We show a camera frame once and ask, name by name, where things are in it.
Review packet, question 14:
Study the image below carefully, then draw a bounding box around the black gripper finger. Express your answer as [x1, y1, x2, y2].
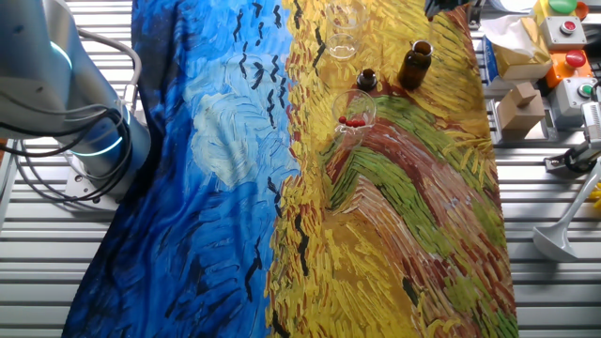
[424, 0, 447, 20]
[445, 0, 473, 18]

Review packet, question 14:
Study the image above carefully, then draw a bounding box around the clear glass dropper beaker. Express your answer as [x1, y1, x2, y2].
[331, 88, 378, 152]

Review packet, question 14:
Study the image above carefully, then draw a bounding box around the brown glass bottle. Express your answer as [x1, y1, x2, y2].
[397, 39, 435, 92]

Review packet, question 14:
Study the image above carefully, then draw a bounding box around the blue box with yellow cloth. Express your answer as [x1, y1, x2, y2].
[479, 13, 554, 90]

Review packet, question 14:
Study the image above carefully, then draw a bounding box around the yellow box with green button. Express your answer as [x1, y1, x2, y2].
[533, 0, 591, 23]

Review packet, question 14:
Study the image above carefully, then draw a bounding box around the clear plastic beaker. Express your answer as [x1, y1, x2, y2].
[325, 0, 368, 61]

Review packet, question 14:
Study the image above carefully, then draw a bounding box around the dark brown bottle cap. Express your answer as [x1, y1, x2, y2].
[356, 68, 379, 93]

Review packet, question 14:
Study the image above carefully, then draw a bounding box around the grey box with red button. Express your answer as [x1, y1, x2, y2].
[539, 16, 588, 52]

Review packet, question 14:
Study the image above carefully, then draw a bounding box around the small wooden block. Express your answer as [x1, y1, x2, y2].
[510, 82, 538, 108]

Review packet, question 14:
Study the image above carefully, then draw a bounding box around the orange box with red button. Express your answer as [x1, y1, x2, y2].
[544, 49, 594, 89]

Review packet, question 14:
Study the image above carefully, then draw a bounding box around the small cardboard box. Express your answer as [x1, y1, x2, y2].
[496, 91, 546, 132]

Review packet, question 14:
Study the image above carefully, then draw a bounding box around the grey box with green button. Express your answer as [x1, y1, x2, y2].
[547, 77, 601, 118]

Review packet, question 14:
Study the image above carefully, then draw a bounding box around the white plastic funnel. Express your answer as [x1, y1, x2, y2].
[532, 159, 601, 263]

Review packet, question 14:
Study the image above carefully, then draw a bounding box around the Van Gogh painting print cloth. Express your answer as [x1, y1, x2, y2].
[60, 0, 520, 338]

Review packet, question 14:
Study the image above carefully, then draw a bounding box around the silver depth camera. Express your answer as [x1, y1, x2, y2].
[580, 100, 601, 152]

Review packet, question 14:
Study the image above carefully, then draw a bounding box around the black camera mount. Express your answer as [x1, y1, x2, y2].
[544, 140, 601, 178]

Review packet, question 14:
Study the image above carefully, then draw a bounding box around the black base cable bundle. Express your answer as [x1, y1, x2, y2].
[0, 96, 136, 204]

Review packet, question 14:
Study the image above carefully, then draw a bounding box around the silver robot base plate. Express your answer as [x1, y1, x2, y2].
[63, 154, 124, 213]

